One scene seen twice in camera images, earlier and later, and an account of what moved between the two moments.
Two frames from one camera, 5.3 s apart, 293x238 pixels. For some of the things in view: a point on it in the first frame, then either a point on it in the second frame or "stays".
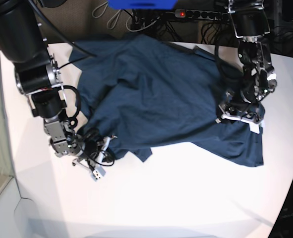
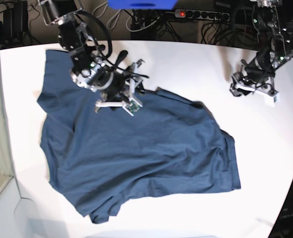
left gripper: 93,147 -> 122,88
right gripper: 237,104 -> 257,75
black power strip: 196,14 stays
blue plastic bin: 142,4 stays
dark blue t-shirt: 143,93 -> 100,158
